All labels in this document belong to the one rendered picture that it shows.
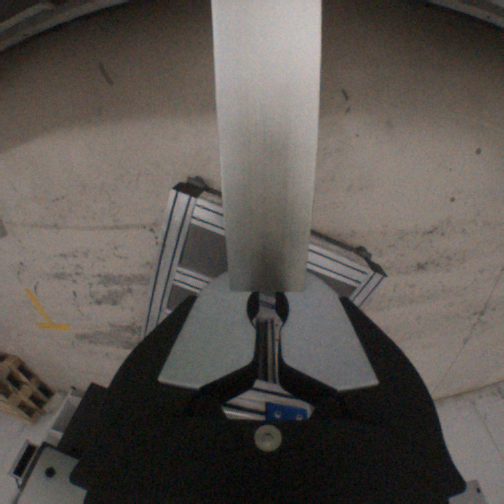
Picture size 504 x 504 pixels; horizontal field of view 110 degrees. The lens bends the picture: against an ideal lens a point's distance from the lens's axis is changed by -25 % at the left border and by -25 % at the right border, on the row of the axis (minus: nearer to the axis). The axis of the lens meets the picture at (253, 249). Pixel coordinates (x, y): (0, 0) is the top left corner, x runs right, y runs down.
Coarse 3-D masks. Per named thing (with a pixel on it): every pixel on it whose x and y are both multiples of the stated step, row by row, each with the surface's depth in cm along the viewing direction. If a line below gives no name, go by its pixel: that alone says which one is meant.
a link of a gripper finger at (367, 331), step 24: (360, 312) 8; (360, 336) 7; (384, 336) 7; (384, 360) 6; (408, 360) 6; (384, 384) 6; (408, 384) 6; (360, 408) 5; (384, 408) 5; (408, 408) 5; (432, 408) 5; (408, 432) 4; (432, 432) 4; (432, 456) 4; (456, 480) 3
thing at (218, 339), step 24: (216, 288) 10; (192, 312) 8; (216, 312) 8; (240, 312) 8; (192, 336) 7; (216, 336) 7; (240, 336) 7; (168, 360) 7; (192, 360) 7; (216, 360) 7; (240, 360) 7; (168, 384) 6; (192, 384) 6; (216, 384) 6; (240, 384) 7
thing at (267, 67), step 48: (240, 0) 5; (288, 0) 5; (240, 48) 5; (288, 48) 5; (240, 96) 6; (288, 96) 6; (240, 144) 7; (288, 144) 7; (240, 192) 7; (288, 192) 7; (240, 240) 8; (288, 240) 8; (240, 288) 9; (288, 288) 9
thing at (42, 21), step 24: (72, 0) 46; (96, 0) 48; (120, 0) 51; (144, 0) 57; (432, 0) 46; (456, 0) 42; (480, 0) 40; (24, 24) 48; (48, 24) 52; (0, 48) 53
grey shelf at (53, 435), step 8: (64, 400) 184; (72, 400) 188; (80, 400) 185; (64, 408) 182; (72, 408) 191; (56, 416) 168; (64, 416) 179; (56, 424) 167; (64, 424) 176; (48, 432) 156; (56, 432) 154; (48, 440) 152; (56, 440) 161; (16, 488) 105; (16, 496) 102
